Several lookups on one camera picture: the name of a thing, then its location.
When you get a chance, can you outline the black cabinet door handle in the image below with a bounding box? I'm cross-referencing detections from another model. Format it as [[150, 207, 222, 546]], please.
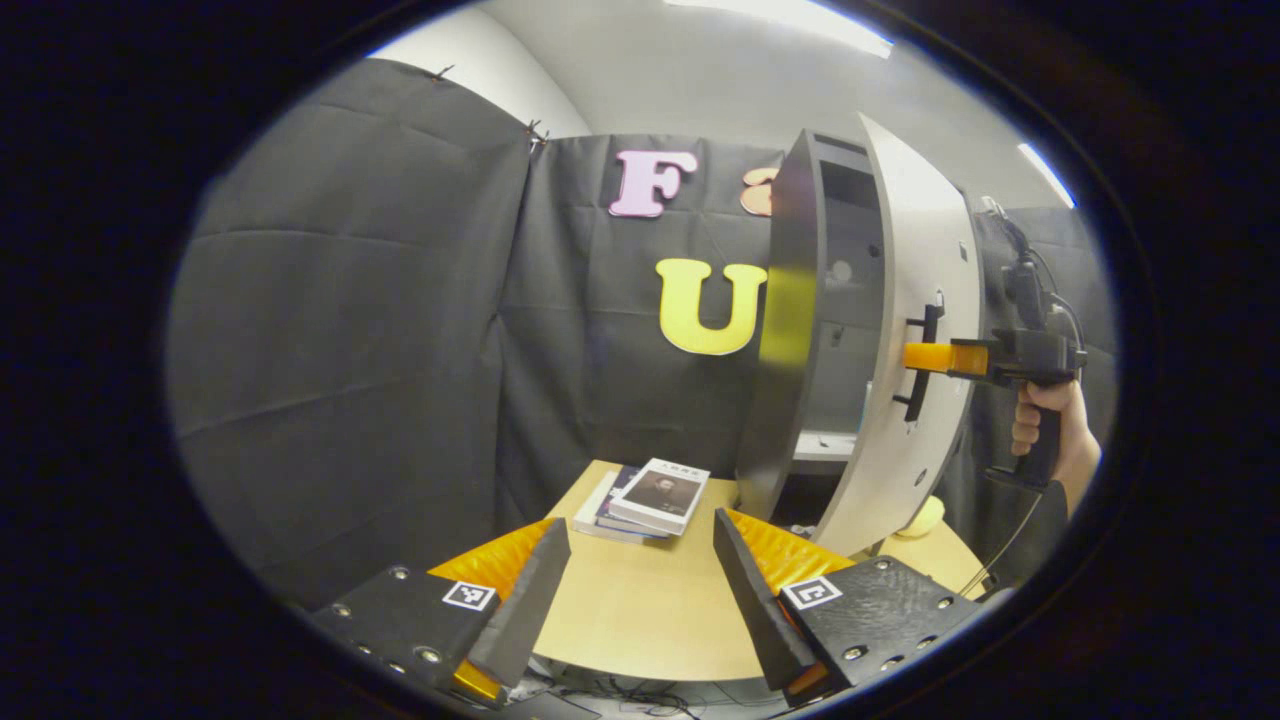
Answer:
[[893, 292, 946, 423]]

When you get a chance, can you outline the plain white book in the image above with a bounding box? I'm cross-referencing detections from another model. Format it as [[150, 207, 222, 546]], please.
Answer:
[[572, 470, 651, 544]]

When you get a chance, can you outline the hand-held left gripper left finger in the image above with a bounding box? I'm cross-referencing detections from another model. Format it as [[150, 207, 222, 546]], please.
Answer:
[[310, 517, 573, 706]]

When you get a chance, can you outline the blue book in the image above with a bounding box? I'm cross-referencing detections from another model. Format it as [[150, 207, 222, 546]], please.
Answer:
[[595, 465, 671, 539]]

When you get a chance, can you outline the white book with portrait cover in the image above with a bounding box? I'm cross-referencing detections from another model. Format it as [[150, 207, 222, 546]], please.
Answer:
[[608, 458, 712, 537]]

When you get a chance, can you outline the dark grey cabinet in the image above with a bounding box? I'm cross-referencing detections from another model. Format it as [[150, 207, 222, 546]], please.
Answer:
[[737, 127, 886, 521]]

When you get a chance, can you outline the thin black cable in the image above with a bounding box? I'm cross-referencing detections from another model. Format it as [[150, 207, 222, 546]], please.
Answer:
[[960, 490, 1046, 601]]

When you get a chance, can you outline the black backdrop cloth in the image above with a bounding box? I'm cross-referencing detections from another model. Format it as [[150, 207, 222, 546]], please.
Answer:
[[165, 58, 1116, 611]]

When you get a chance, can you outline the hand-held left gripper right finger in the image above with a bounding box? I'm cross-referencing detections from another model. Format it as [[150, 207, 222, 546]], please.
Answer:
[[712, 507, 1001, 706]]

